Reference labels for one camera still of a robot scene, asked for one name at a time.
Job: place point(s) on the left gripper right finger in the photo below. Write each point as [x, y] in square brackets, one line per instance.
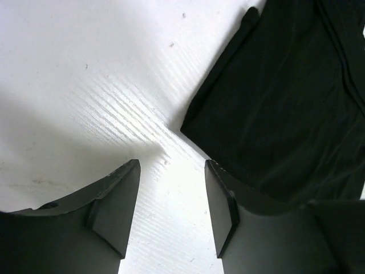
[254, 233]

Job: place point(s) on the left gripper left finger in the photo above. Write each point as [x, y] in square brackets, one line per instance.
[86, 231]

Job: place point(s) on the black tank top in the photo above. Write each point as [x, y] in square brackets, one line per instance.
[282, 109]

